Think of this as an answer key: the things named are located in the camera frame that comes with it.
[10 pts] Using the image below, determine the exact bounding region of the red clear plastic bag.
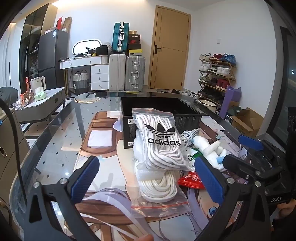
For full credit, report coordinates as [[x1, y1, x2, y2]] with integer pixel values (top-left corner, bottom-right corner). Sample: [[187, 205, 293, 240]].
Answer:
[[20, 77, 35, 108]]

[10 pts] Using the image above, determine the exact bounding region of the white dressing table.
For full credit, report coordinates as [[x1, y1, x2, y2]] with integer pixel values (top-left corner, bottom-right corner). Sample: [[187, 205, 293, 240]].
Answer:
[[59, 56, 110, 91]]

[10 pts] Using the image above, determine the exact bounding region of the wooden shoe rack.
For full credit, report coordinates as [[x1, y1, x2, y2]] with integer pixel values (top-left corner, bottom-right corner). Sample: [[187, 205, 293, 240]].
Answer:
[[198, 52, 237, 105]]

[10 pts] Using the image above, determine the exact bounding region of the oval mirror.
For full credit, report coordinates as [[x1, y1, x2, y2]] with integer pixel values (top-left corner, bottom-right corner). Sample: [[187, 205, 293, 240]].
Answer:
[[72, 39, 102, 57]]

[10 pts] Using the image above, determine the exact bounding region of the black cardboard box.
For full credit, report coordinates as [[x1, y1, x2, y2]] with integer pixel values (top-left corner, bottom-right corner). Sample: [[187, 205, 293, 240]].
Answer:
[[120, 96, 207, 149]]

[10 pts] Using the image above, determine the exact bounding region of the oval rug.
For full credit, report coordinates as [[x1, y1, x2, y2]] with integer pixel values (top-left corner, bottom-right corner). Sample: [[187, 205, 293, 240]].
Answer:
[[74, 93, 101, 103]]

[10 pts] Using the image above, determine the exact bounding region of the white electric kettle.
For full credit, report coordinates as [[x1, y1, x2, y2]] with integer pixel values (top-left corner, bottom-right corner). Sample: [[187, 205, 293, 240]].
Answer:
[[30, 76, 47, 95]]

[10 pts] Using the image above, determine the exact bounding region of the silver suitcase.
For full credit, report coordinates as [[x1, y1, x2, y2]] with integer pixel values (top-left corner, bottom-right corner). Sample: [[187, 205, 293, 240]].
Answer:
[[125, 56, 146, 91]]

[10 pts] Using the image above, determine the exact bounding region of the flat brown cardboard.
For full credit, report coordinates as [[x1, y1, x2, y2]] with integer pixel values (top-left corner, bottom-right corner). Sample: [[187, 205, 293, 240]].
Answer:
[[62, 17, 73, 33]]

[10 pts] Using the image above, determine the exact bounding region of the white suitcase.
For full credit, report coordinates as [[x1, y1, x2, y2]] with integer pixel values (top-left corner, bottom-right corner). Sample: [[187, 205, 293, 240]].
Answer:
[[109, 54, 126, 91]]

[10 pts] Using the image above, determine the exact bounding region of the black framed glass door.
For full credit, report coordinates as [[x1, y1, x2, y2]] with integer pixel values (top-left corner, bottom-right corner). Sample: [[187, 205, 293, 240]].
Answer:
[[266, 27, 296, 149]]

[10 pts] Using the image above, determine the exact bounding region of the purple bag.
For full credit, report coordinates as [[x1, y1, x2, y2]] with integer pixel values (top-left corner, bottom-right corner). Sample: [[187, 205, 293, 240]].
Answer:
[[218, 85, 241, 118]]

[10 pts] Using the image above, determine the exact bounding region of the black handbag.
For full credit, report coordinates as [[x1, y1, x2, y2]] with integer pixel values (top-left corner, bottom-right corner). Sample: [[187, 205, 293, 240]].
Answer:
[[95, 45, 108, 56]]

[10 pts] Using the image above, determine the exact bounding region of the teal suitcase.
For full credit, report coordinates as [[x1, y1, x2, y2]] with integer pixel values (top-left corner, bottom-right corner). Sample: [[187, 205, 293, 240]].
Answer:
[[112, 22, 130, 55]]

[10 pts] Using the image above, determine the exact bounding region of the green tissue pack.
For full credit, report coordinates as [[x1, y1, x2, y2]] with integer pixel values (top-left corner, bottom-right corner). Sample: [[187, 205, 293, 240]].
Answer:
[[34, 87, 48, 102]]

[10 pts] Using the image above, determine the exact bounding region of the white enamel basin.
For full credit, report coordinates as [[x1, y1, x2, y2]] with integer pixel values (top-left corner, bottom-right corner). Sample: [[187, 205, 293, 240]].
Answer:
[[198, 98, 218, 112]]

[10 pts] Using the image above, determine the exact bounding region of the open cardboard box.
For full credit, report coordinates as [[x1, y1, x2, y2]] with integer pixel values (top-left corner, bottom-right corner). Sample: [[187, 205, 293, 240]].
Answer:
[[228, 107, 264, 138]]

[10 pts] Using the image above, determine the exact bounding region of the grey side table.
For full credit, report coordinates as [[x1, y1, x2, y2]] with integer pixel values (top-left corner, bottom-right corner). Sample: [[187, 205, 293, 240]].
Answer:
[[10, 87, 66, 123]]

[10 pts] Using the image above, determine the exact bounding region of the black glass wardrobe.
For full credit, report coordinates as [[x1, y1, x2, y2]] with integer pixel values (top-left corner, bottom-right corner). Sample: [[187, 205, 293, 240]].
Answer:
[[18, 3, 58, 93]]

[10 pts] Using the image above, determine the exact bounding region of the white round disc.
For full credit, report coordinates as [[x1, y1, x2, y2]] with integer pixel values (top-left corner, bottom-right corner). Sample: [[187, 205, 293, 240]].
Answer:
[[113, 120, 124, 133]]

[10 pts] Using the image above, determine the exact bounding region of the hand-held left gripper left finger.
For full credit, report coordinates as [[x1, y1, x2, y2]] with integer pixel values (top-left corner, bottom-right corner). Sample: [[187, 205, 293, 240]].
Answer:
[[22, 156, 100, 241]]

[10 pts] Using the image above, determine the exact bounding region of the white cable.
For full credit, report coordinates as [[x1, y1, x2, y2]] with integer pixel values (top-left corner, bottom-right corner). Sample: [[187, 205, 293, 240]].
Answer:
[[180, 128, 201, 147]]

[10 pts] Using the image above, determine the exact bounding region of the bag of white striped shoelaces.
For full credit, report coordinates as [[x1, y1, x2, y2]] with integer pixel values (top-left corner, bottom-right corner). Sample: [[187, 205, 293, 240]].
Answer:
[[131, 107, 192, 172]]

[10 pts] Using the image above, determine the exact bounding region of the printed cartoon desk mat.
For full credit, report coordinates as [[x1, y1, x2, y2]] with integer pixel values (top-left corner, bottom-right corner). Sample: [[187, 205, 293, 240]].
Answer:
[[77, 111, 278, 241]]

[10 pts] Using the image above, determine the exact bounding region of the wooden door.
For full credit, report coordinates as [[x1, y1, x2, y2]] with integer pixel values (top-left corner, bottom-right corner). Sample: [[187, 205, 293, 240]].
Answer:
[[150, 5, 191, 90]]

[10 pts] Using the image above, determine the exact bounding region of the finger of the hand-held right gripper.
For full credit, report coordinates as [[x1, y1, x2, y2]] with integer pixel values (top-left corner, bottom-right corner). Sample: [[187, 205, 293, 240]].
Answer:
[[238, 135, 279, 160], [223, 153, 264, 180]]

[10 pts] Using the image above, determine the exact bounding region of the black cable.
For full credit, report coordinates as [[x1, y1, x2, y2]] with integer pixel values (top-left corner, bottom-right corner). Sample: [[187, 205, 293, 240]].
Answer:
[[0, 98, 29, 204]]

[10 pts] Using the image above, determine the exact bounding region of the black refrigerator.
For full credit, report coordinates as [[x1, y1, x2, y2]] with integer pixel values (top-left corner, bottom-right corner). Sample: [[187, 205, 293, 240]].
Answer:
[[38, 30, 70, 90]]

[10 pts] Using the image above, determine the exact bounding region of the green white medicine sachet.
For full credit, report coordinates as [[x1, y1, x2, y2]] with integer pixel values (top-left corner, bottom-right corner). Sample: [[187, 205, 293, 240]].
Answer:
[[186, 148, 200, 172]]

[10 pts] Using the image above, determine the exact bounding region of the red packet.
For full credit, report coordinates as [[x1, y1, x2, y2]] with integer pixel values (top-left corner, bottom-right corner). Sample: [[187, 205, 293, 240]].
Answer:
[[178, 171, 206, 190]]

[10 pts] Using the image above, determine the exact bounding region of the zip bag of white rope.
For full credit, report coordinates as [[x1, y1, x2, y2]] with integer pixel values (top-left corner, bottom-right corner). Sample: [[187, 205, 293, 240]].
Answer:
[[131, 160, 192, 218]]

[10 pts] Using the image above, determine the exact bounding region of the person's right hand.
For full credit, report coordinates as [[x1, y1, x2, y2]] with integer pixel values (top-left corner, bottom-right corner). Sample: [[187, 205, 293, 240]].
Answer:
[[276, 201, 296, 219]]

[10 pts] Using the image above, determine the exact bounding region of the grey drawer cabinet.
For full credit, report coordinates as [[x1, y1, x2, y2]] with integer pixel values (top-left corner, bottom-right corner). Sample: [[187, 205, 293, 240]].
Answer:
[[0, 109, 30, 207]]

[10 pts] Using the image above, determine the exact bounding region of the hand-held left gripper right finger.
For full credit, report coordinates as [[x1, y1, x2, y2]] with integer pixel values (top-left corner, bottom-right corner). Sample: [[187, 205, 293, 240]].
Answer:
[[194, 156, 272, 241]]

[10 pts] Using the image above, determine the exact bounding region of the wicker basket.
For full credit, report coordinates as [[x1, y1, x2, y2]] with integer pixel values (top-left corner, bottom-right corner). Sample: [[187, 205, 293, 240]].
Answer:
[[72, 71, 89, 90]]

